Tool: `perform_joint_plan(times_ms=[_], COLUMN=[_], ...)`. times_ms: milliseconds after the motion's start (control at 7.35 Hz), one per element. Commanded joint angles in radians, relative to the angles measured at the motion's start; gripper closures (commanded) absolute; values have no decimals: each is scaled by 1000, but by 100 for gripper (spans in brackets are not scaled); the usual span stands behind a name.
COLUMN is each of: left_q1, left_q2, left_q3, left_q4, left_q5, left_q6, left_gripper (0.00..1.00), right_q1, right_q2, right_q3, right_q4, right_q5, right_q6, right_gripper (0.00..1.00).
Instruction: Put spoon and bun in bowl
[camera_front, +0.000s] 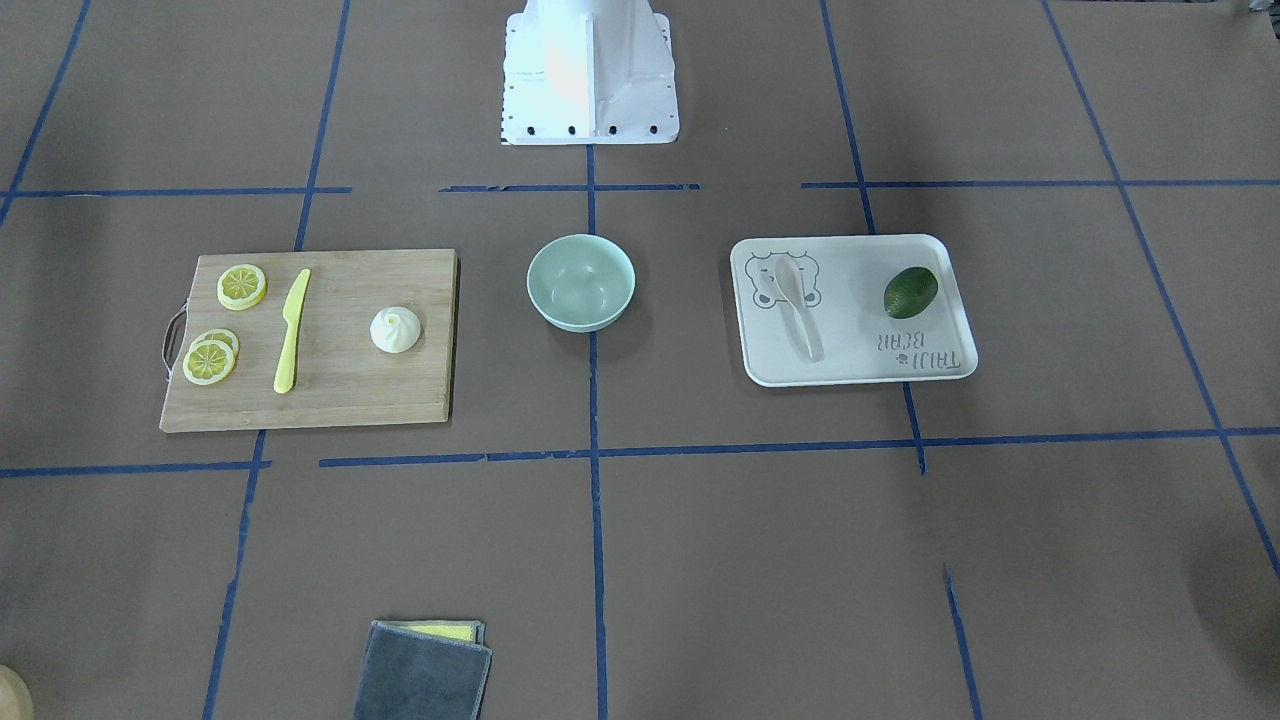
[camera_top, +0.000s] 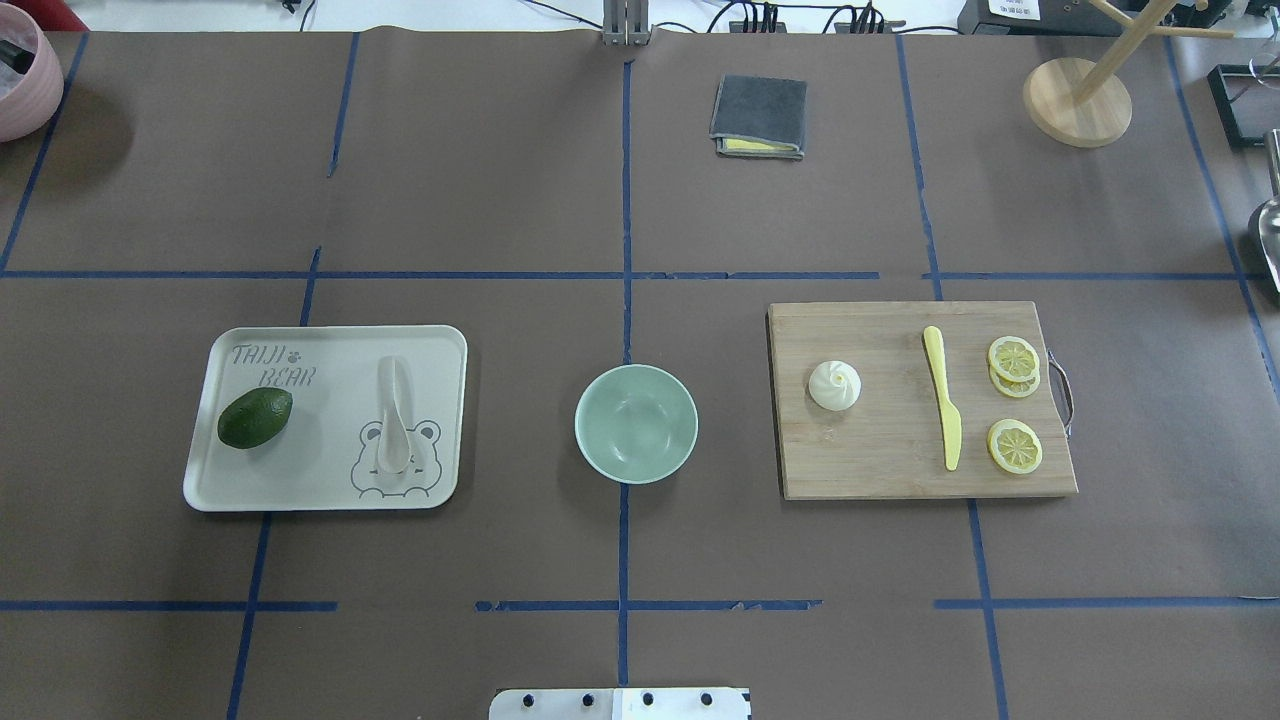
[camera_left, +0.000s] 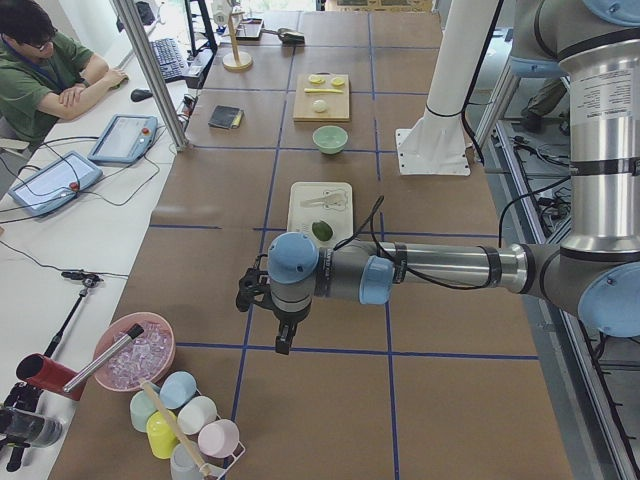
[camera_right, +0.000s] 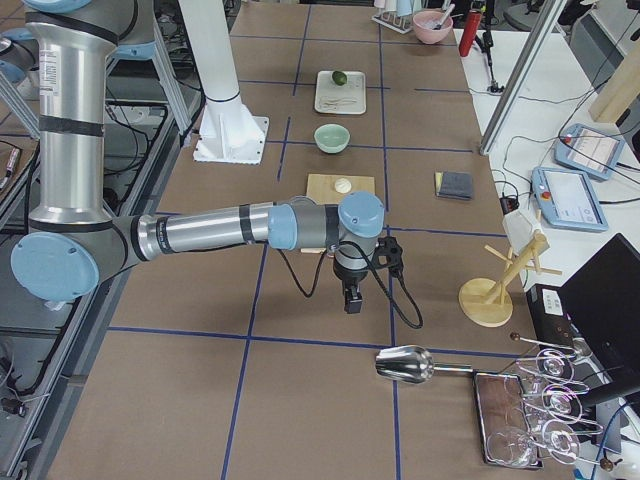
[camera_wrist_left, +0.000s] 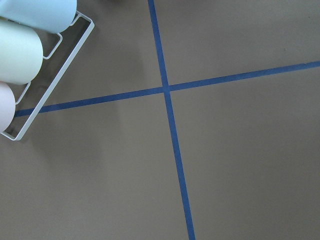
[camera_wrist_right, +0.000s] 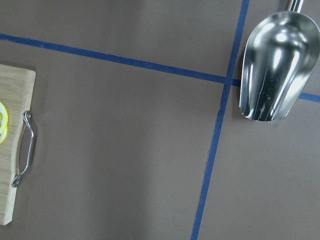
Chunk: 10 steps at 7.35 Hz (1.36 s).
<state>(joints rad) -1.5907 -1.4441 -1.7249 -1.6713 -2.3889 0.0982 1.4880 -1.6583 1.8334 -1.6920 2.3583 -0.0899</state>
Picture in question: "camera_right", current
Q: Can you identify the white bear print tray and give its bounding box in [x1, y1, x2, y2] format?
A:
[314, 70, 366, 115]

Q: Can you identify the wooden block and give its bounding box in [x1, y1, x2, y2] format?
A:
[589, 49, 639, 123]

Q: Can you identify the red bottle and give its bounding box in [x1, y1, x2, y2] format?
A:
[459, 10, 483, 57]

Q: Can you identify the metal scoop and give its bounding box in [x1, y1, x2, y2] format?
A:
[375, 345, 474, 384]

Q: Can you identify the dark wooden glass tray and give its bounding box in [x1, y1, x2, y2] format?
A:
[472, 371, 544, 471]

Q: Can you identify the clear wine glass back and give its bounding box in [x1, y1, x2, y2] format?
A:
[516, 348, 575, 383]

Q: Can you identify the clear wine glass middle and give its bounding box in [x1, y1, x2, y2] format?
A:
[520, 384, 583, 430]

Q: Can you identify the far blue teach pendant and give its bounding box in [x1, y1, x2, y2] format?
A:
[555, 123, 625, 181]

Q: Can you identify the blue teach pendant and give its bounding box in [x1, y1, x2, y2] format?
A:
[531, 167, 609, 232]
[555, 123, 625, 181]

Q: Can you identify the clear wine glass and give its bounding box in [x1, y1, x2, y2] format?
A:
[520, 384, 583, 430]
[485, 420, 580, 469]
[516, 348, 575, 383]

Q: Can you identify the bamboo cutting board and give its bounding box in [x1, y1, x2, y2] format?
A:
[300, 173, 377, 256]

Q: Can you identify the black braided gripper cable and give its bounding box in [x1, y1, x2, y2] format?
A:
[277, 238, 423, 330]

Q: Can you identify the clear wine glass front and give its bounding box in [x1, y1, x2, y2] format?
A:
[485, 420, 580, 469]

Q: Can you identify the mint green bowl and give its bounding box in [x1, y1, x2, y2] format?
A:
[314, 124, 351, 154]

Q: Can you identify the grey yellow sponge cloth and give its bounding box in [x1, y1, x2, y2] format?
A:
[434, 171, 474, 200]

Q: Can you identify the pink mixing bowl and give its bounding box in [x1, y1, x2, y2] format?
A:
[412, 10, 453, 45]

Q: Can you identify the wooden mug tree stand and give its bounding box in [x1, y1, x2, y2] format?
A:
[458, 229, 562, 328]

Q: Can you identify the aluminium frame post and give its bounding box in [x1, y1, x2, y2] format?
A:
[479, 0, 568, 155]

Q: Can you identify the near blue teach pendant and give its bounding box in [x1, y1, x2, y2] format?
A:
[531, 167, 609, 232]

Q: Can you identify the white dish rack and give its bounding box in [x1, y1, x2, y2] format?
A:
[371, 0, 414, 34]

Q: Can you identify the black monitor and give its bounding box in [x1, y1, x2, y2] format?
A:
[559, 233, 639, 374]

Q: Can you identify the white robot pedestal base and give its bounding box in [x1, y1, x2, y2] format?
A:
[179, 0, 269, 165]

